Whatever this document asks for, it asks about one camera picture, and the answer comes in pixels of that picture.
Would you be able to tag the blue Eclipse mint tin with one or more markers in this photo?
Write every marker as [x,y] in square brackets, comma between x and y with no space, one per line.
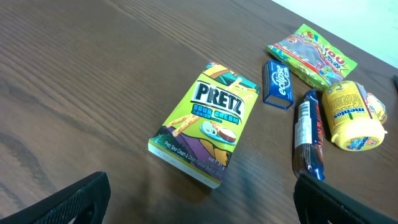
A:
[278,90]

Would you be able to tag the dark blue chocolate bar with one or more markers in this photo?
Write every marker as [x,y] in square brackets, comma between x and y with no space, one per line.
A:
[308,138]

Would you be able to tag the yellow Mentos bottle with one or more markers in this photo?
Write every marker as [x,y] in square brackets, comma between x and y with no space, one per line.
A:
[352,119]

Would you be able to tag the green Haribo gummy bag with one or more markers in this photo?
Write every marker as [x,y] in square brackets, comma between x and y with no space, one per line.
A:
[312,58]

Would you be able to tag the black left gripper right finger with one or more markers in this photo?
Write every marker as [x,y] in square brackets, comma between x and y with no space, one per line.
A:
[318,202]

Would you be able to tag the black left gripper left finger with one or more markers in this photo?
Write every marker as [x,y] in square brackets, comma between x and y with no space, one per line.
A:
[84,201]

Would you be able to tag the green Pretz snack box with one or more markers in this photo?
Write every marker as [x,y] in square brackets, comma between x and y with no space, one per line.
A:
[200,135]

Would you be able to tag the small orange candy packet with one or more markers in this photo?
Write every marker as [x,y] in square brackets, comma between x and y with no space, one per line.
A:
[378,107]

